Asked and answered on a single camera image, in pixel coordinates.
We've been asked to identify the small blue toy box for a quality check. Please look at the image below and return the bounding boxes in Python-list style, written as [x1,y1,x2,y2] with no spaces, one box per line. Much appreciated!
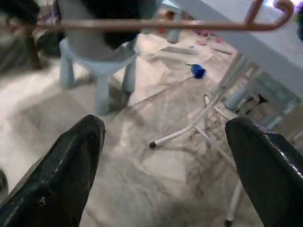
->
[190,63,207,79]

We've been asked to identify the pink clothes hanger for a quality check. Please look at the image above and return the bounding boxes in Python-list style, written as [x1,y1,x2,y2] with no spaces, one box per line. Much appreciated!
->
[0,0,295,33]

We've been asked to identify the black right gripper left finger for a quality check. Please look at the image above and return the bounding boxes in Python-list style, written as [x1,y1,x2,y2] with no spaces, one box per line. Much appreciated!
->
[0,114,106,227]

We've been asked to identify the dark navy garment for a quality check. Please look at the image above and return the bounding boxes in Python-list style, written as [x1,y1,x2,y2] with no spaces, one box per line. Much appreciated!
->
[99,0,152,52]

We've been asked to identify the light blue folding table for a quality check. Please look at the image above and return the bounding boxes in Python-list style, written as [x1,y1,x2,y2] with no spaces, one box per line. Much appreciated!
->
[149,0,303,225]

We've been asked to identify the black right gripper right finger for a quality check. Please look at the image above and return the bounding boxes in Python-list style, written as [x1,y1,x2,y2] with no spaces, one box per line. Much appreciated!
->
[224,117,303,227]

